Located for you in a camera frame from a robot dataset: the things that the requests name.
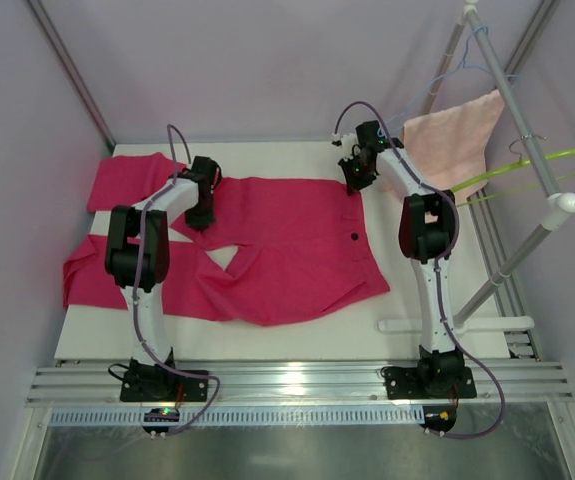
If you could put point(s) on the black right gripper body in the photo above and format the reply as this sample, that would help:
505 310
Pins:
353 176

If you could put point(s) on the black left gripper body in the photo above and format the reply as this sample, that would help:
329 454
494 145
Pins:
200 214

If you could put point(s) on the pink trousers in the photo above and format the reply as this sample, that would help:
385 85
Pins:
280 251

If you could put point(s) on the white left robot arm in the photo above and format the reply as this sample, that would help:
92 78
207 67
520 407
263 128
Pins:
138 257

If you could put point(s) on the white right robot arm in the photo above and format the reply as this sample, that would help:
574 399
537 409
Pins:
428 232

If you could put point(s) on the light pink towel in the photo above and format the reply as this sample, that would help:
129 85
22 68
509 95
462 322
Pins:
448 146

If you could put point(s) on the left electronics board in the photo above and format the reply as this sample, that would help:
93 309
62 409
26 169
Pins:
158 422

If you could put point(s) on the electronics board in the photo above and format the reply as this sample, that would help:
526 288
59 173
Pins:
438 419
158 422

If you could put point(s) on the right electronics board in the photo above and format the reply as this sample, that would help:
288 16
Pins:
438 419

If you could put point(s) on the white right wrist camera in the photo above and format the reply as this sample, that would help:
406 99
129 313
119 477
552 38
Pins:
345 141

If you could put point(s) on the blue wire hanger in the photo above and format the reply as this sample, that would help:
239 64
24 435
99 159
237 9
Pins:
431 89

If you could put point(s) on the white clothes rack frame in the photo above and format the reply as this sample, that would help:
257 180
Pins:
547 275

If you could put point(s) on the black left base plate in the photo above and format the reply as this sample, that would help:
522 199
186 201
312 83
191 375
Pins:
142 383

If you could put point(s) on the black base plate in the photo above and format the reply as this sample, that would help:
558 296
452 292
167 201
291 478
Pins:
142 383
405 383

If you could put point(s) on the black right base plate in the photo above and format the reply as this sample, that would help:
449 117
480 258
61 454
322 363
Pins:
405 383

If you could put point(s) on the slotted cable duct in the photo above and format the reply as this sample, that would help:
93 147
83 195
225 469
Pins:
244 416

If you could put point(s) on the aluminium front rail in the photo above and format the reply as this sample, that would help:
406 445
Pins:
88 383

